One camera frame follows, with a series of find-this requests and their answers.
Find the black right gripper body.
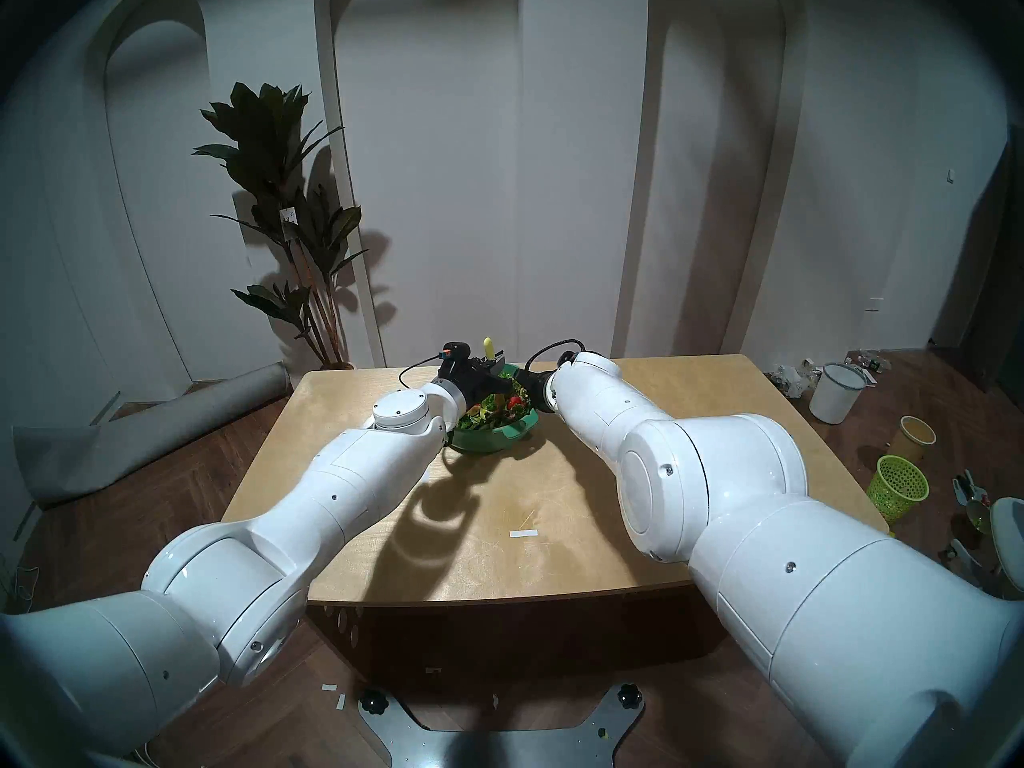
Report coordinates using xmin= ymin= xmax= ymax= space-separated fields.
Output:
xmin=516 ymin=366 xmax=561 ymax=414

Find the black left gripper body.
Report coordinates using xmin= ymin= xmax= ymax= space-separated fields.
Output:
xmin=438 ymin=340 xmax=486 ymax=409

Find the green plastic salad bowl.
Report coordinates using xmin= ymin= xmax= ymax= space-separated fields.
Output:
xmin=444 ymin=361 xmax=542 ymax=454

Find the mixed lettuce tomato salad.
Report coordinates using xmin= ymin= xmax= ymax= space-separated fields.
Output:
xmin=456 ymin=378 xmax=535 ymax=431

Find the crumpled white paper litter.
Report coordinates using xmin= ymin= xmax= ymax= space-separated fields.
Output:
xmin=768 ymin=358 xmax=825 ymax=398

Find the white bucket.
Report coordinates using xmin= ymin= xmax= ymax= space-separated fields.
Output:
xmin=809 ymin=362 xmax=869 ymax=425

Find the tall potted plant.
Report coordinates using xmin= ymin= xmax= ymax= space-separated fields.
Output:
xmin=192 ymin=82 xmax=369 ymax=371

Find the rolled grey mat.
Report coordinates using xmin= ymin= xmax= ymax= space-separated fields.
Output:
xmin=12 ymin=362 xmax=293 ymax=510

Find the green mesh basket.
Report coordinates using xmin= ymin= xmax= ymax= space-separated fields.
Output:
xmin=868 ymin=455 xmax=930 ymax=524

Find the yellow paper cup bin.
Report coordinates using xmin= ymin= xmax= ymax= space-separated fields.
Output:
xmin=886 ymin=415 xmax=937 ymax=463

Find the green plastic item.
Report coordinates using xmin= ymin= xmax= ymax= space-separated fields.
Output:
xmin=952 ymin=470 xmax=993 ymax=535

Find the white swivel chair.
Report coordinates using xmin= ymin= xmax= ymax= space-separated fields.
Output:
xmin=948 ymin=497 xmax=1024 ymax=599

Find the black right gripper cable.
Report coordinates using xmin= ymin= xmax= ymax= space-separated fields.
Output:
xmin=524 ymin=338 xmax=589 ymax=375

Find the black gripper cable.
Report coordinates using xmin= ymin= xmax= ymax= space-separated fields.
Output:
xmin=524 ymin=338 xmax=589 ymax=375
xmin=398 ymin=352 xmax=446 ymax=393

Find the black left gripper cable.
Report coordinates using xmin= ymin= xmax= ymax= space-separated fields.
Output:
xmin=398 ymin=352 xmax=446 ymax=393

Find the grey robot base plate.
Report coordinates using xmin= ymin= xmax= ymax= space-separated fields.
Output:
xmin=358 ymin=682 xmax=646 ymax=768

